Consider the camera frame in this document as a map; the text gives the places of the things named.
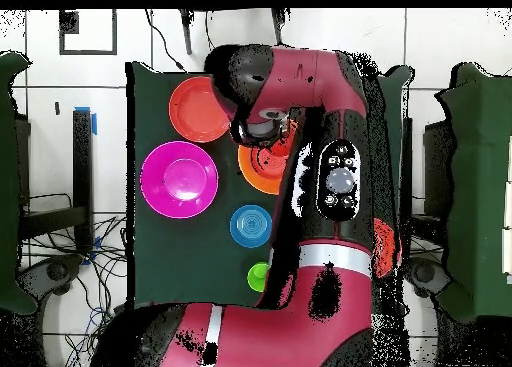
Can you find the black upright bar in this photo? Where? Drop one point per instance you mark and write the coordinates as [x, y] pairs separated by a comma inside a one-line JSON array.
[[406, 163]]

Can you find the large red bowl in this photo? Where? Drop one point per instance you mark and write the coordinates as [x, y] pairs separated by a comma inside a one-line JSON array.
[[386, 247], [196, 109]]

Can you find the green cloth covered table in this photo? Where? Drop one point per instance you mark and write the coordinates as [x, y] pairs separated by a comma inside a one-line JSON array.
[[10, 183], [480, 143]]

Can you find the small red bowl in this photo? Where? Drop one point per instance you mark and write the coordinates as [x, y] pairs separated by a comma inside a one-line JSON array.
[[268, 165]]

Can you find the red cup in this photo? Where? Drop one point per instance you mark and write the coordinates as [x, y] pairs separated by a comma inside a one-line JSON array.
[[284, 145]]

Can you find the black post with blue tape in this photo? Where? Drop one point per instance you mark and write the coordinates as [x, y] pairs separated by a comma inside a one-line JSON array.
[[82, 163]]

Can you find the large orange bowl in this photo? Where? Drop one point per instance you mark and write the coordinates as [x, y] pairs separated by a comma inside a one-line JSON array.
[[260, 185]]

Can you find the black stand leg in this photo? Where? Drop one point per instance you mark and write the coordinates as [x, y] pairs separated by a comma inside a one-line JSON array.
[[186, 35], [278, 25]]

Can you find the blue bowl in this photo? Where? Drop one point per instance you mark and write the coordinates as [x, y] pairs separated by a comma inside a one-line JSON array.
[[250, 226]]

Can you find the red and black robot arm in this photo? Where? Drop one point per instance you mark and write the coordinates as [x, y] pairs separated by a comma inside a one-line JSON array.
[[280, 335]]

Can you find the black round device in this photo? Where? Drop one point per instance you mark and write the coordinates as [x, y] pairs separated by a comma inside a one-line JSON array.
[[56, 272], [424, 272]]

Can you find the black square frame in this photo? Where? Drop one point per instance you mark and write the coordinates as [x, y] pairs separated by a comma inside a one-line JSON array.
[[68, 23]]

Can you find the dark green table cloth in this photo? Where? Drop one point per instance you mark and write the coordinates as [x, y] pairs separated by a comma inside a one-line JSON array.
[[180, 263]]

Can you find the large pink bowl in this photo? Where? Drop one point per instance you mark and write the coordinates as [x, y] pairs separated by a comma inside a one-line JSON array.
[[178, 180]]

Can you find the green cup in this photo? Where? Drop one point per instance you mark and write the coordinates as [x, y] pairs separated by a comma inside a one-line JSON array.
[[256, 277]]

